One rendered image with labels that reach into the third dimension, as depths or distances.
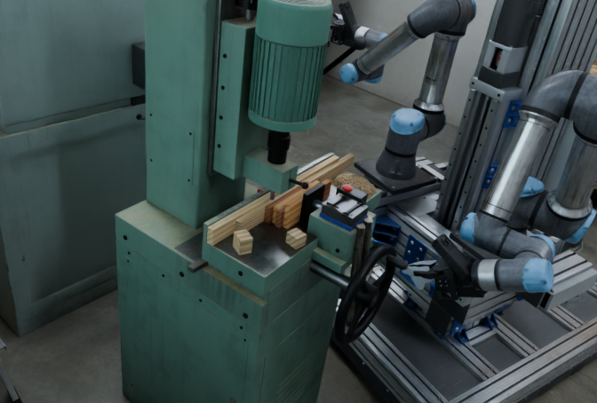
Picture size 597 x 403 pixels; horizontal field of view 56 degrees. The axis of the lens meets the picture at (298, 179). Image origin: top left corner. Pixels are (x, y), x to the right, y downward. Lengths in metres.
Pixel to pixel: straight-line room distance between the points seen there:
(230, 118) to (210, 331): 0.60
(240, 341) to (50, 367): 1.04
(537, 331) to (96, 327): 1.84
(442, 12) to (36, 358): 1.95
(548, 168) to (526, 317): 0.77
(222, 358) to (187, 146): 0.61
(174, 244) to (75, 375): 0.91
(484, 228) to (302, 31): 0.65
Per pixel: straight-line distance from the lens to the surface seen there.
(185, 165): 1.60
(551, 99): 1.46
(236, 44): 1.40
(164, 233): 1.67
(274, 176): 1.48
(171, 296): 1.70
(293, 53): 1.31
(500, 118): 1.87
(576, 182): 1.62
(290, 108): 1.35
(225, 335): 1.61
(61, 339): 2.52
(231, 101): 1.46
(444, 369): 2.27
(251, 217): 1.51
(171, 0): 1.48
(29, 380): 2.40
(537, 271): 1.34
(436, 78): 2.08
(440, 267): 1.44
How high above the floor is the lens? 1.78
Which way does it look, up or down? 29 degrees down
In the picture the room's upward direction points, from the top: 8 degrees clockwise
